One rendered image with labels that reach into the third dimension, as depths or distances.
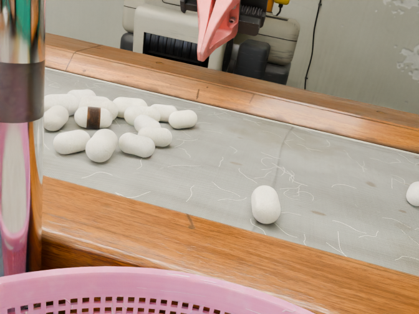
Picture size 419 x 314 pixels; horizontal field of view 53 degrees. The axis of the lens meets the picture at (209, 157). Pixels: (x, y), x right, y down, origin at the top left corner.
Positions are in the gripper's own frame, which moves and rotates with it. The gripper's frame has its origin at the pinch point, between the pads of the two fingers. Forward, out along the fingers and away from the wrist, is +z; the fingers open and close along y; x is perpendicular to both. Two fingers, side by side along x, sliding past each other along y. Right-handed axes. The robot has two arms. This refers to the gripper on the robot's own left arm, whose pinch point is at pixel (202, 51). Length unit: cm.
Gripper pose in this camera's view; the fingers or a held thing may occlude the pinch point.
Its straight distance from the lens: 45.2
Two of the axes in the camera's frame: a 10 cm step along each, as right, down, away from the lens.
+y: 9.6, 2.3, -1.3
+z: -2.7, 8.6, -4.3
